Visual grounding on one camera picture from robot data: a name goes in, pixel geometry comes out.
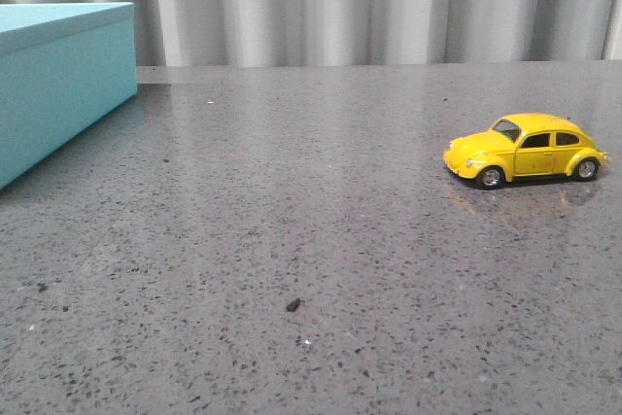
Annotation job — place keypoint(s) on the yellow toy beetle car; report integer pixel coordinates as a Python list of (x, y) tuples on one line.
[(525, 145)]

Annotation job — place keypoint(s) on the light blue storage box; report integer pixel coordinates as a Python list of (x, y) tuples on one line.
[(63, 67)]

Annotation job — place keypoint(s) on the small black debris piece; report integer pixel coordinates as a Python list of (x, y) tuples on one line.
[(293, 305)]

